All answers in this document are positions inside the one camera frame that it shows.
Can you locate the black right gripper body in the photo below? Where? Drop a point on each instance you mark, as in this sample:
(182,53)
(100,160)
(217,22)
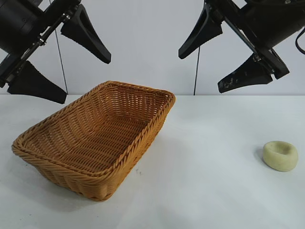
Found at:
(267,23)

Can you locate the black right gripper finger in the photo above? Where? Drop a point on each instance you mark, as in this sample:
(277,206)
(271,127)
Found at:
(247,76)
(207,33)

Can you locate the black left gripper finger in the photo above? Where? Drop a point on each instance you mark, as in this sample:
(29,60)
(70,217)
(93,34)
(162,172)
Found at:
(95,45)
(35,86)

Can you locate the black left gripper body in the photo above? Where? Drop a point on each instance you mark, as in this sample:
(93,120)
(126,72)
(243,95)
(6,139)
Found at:
(19,23)

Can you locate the brown woven wicker basket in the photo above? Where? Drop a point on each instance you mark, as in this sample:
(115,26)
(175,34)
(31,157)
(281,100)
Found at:
(95,133)

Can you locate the pale yellow egg yolk pastry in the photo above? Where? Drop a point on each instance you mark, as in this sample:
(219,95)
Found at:
(274,162)

